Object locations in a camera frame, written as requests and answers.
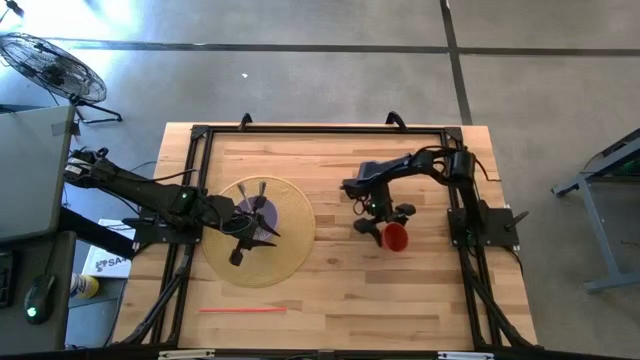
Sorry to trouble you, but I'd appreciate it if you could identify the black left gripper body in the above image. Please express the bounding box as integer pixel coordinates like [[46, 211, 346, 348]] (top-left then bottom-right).
[[202, 193, 269, 266]]

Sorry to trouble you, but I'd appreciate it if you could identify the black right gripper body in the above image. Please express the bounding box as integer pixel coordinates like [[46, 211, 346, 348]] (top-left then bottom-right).
[[352, 197, 417, 234]]

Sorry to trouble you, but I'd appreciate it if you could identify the red plastic cup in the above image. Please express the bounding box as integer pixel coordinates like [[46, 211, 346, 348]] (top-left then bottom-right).
[[380, 221, 410, 253]]

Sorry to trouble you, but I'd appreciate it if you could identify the red drinking straw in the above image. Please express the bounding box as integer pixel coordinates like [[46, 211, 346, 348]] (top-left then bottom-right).
[[198, 306, 289, 314]]

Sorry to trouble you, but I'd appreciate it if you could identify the round woven straw placemat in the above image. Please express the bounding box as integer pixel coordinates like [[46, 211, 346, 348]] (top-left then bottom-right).
[[201, 174, 317, 290]]

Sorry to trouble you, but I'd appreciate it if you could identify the white cardboard box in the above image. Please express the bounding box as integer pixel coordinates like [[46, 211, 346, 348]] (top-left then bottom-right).
[[80, 218, 139, 280]]

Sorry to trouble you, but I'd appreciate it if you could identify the black computer mouse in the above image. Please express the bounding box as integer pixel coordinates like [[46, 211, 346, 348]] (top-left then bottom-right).
[[23, 273, 57, 325]]

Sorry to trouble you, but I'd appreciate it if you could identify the black floor fan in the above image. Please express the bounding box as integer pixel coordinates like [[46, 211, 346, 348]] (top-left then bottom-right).
[[0, 32, 124, 125]]

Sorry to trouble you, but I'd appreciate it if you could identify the black keyboard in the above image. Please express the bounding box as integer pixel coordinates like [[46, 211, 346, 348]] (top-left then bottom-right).
[[0, 249, 16, 309]]

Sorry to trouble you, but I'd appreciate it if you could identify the dark grey desk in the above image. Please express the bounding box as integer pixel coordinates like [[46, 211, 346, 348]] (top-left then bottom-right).
[[0, 229, 76, 354]]

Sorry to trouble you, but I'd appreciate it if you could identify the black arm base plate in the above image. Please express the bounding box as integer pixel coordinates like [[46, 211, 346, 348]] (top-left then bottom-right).
[[133, 214, 204, 246], [447, 205, 530, 249]]

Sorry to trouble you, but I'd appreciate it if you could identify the black aluminium table frame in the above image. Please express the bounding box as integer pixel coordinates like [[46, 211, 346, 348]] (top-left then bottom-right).
[[112, 124, 539, 351]]

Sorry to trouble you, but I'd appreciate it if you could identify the white mount bracket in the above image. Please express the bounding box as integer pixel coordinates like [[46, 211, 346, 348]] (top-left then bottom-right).
[[158, 349, 216, 360], [438, 351, 495, 360]]

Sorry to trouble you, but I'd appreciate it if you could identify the grey metal table frame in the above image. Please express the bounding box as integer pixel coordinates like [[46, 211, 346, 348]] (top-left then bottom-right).
[[551, 127, 640, 294]]

